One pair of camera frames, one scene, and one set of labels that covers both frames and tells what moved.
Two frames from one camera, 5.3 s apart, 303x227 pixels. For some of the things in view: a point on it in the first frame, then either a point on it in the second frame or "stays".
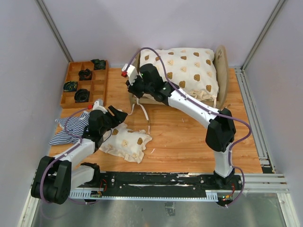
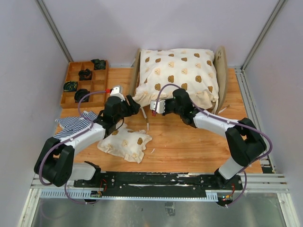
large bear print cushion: (193, 70) stays
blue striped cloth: (77, 126) stays
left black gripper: (118, 117) -> (134, 106)
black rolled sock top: (99, 64) stays
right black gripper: (131, 89) -> (166, 101)
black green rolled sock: (70, 86) stays
